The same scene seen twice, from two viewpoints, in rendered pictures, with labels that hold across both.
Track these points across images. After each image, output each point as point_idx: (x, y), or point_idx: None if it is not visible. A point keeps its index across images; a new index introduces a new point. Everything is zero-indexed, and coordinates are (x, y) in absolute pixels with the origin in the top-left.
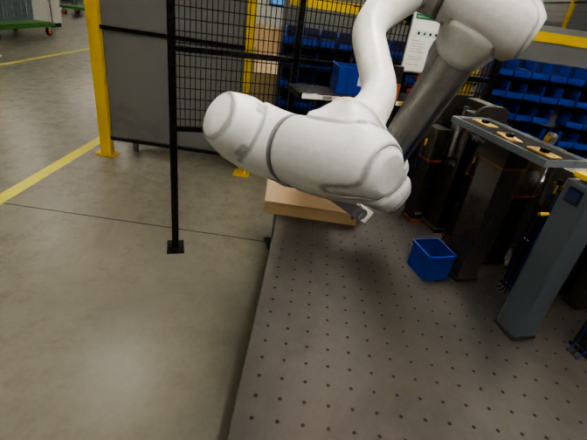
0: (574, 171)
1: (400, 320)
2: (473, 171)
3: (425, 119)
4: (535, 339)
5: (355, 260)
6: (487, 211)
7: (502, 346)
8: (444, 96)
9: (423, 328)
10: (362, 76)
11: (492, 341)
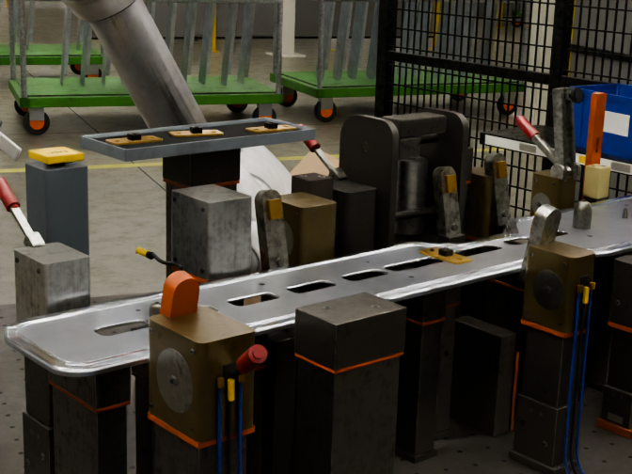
0: (191, 189)
1: (15, 370)
2: None
3: (131, 96)
4: None
5: None
6: (168, 259)
7: (12, 430)
8: (111, 59)
9: (9, 382)
10: None
11: (17, 423)
